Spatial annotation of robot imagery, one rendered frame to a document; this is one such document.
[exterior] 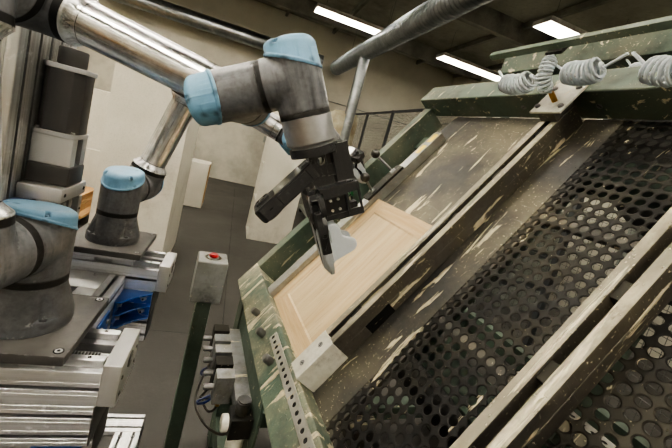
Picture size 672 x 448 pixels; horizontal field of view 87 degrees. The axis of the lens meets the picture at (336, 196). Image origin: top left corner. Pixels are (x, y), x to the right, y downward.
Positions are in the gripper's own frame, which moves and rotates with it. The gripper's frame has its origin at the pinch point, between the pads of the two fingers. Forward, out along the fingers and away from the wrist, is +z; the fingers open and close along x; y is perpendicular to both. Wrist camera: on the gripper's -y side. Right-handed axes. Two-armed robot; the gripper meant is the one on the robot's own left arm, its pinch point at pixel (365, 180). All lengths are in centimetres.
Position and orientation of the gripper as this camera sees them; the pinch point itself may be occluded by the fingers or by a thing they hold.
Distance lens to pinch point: 139.5
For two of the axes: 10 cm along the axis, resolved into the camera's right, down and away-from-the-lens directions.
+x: -5.7, 7.1, -4.2
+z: 5.9, 7.1, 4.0
